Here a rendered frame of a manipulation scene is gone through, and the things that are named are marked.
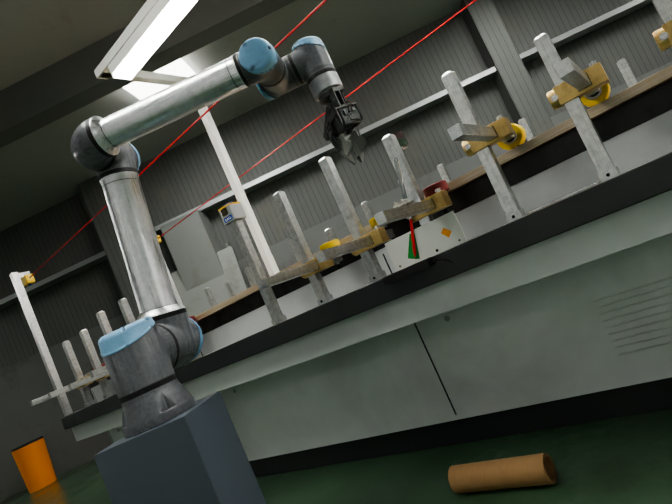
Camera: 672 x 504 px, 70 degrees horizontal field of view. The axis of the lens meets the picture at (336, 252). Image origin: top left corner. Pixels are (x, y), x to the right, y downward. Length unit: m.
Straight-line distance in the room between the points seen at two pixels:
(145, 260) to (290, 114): 5.21
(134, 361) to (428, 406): 1.12
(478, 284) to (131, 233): 1.05
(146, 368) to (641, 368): 1.41
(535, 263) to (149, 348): 1.07
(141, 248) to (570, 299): 1.32
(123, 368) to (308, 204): 5.11
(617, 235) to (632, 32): 6.14
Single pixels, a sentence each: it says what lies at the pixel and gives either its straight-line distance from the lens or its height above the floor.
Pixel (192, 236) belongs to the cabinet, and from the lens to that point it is 6.28.
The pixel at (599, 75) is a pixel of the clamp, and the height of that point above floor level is 0.94.
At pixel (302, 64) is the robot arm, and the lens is 1.46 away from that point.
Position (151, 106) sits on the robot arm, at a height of 1.37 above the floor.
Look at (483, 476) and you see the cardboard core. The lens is 1.61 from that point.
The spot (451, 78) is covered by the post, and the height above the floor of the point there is 1.14.
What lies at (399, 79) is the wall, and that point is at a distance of 6.63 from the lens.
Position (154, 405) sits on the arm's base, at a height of 0.65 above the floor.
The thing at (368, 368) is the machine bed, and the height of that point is 0.38.
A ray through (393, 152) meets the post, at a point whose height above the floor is 1.05.
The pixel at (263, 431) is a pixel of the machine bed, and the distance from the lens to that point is 2.60.
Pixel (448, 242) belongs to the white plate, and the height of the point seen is 0.72.
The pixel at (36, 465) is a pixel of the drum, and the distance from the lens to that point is 7.34.
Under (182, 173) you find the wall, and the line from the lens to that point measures 6.83.
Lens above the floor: 0.72
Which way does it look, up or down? 4 degrees up
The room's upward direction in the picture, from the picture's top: 24 degrees counter-clockwise
